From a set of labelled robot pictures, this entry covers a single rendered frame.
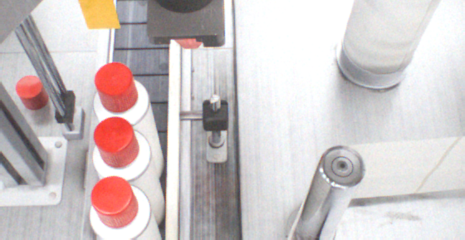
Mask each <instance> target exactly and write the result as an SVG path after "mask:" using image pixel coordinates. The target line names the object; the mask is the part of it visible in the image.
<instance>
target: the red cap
mask: <svg viewBox="0 0 465 240"><path fill-rule="evenodd" d="M15 89H16V93H17V94H18V96H19V99H20V100H21V101H22V103H23V104H24V105H25V107H26V108H27V109H29V110H39V109H41V108H42V107H44V105H46V104H47V102H48V100H49V95H48V94H47V92H46V91H45V89H44V85H43V84H42V83H41V81H40V80H39V78H38V77H37V76H32V75H30V76H24V77H23V78H22V79H20V80H19V81H18V82H17V84H16V88H15Z"/></svg>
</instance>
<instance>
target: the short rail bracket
mask: <svg viewBox="0 0 465 240"><path fill-rule="evenodd" d="M202 106H203V107H202V120H203V129H204V130H206V131H212V141H213V143H216V144H217V143H220V141H221V130H228V126H229V115H228V101H227V100H226V99H220V97H219V94H216V93H213V94H212V95H211V96H210V98H209V99H206V100H204V101H203V103H202Z"/></svg>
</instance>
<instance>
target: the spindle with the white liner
mask: <svg viewBox="0 0 465 240"><path fill-rule="evenodd" d="M440 1H441V0H354V1H353V3H352V10H351V13H350V16H349V19H348V21H347V23H346V27H345V30H344V32H343V35H342V37H341V40H340V42H339V46H338V48H337V53H336V58H337V61H338V65H339V68H340V70H341V72H342V73H344V75H345V77H346V78H347V79H348V80H351V81H352V82H353V83H355V84H356V85H358V86H363V87H364V88H368V89H373V90H380V89H385V88H389V87H391V86H395V85H396V84H397V83H399V82H400V81H401V80H402V79H403V78H404V76H405V75H406V73H407V72H408V70H409V63H410V62H411V61H412V60H413V58H414V55H415V52H416V48H417V47H418V45H419V42H420V41H421V39H422V37H423V34H424V32H425V30H426V29H427V27H428V25H429V23H430V21H431V18H432V16H433V14H434V13H435V11H436V9H437V7H438V5H439V3H440Z"/></svg>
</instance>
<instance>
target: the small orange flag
mask: <svg viewBox="0 0 465 240"><path fill-rule="evenodd" d="M78 3H79V4H80V7H81V10H82V15H83V17H84V19H85V22H86V25H87V27H88V29H120V22H119V18H118V17H117V13H116V10H115V5H114V3H113V0H78Z"/></svg>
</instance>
